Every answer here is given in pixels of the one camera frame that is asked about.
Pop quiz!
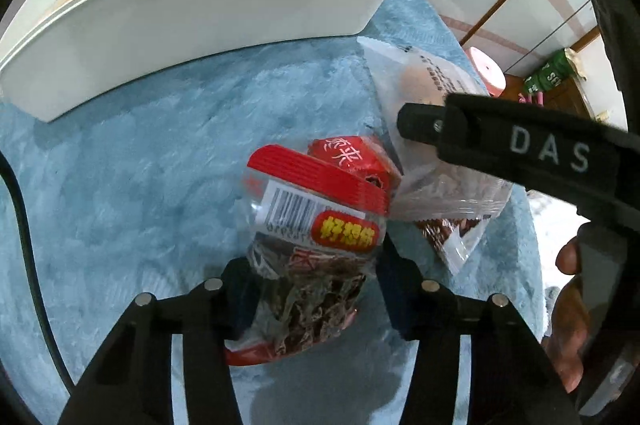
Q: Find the pink plastic stool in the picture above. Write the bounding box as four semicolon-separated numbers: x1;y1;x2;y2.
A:
464;46;507;98

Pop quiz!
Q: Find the clear packet with brown pastry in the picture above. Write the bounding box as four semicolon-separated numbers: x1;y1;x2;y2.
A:
357;37;513;222

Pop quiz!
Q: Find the blue fuzzy table cloth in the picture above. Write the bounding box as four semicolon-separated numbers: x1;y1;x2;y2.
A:
0;0;546;425

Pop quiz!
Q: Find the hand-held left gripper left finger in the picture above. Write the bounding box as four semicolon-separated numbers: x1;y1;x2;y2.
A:
57;257;261;425

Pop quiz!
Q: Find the dark wooden cabinet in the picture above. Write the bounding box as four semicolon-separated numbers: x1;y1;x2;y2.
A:
542;75;628;133

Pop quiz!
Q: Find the small red snack packet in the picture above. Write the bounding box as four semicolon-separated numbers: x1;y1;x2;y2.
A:
307;136;403;193

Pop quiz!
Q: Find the white plastic bin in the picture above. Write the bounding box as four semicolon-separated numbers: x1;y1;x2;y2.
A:
0;0;417;123

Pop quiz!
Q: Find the red-brown and white packet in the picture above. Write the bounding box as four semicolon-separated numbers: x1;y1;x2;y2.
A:
415;215;488;277

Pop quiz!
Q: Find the person's right hand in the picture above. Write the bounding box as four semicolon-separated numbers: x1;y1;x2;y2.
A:
542;237;587;393

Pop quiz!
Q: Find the thick black cable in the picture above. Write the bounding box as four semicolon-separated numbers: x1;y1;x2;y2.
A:
0;150;76;401

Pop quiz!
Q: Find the clear bag with red strip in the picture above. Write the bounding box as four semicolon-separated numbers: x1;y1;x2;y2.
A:
225;144;403;368

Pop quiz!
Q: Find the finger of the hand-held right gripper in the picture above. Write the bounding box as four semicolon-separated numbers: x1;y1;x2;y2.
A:
396;101;449;152

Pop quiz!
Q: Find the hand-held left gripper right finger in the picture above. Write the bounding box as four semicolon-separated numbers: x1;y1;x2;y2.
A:
375;247;583;425

